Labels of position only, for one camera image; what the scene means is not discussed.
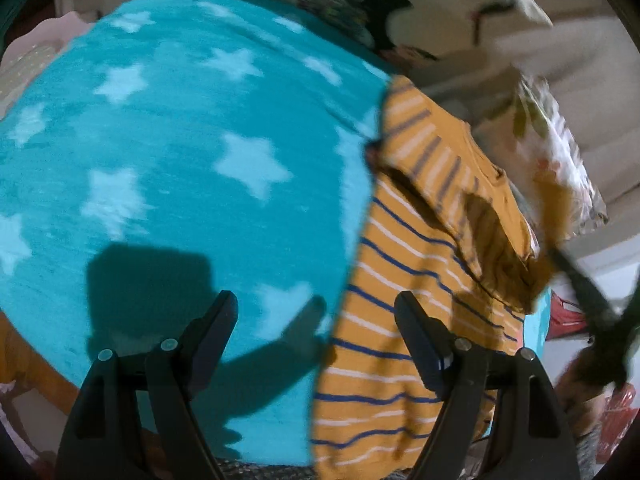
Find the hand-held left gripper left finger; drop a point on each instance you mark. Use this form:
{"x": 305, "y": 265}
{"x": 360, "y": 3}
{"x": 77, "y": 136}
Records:
{"x": 219, "y": 341}

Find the white floral pillow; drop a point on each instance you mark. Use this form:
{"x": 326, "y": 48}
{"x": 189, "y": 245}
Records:
{"x": 560, "y": 150}

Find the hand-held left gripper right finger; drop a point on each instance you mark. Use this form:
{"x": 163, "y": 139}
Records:
{"x": 419, "y": 345}

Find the dark floral cloth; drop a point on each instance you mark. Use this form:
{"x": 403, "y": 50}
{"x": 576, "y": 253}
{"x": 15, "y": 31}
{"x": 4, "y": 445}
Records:
{"x": 350, "y": 0}

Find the grey textured bed sheet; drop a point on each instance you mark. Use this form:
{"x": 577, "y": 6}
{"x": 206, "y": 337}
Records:
{"x": 270, "y": 472}

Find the teal printed fleece blanket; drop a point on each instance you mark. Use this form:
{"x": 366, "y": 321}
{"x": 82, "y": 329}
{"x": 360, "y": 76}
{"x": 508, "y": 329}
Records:
{"x": 175, "y": 135}

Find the pink cloth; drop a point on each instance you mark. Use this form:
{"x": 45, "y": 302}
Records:
{"x": 45, "y": 50}

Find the yellow striped knit shirt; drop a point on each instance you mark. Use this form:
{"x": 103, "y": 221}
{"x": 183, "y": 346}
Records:
{"x": 380, "y": 270}

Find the orange cloth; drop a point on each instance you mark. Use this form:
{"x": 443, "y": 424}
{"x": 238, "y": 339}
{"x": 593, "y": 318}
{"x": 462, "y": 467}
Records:
{"x": 30, "y": 365}

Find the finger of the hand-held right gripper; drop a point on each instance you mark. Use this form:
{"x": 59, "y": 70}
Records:
{"x": 580, "y": 285}

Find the person's right forearm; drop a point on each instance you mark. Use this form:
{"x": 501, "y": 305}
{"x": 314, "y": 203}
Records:
{"x": 577, "y": 405}

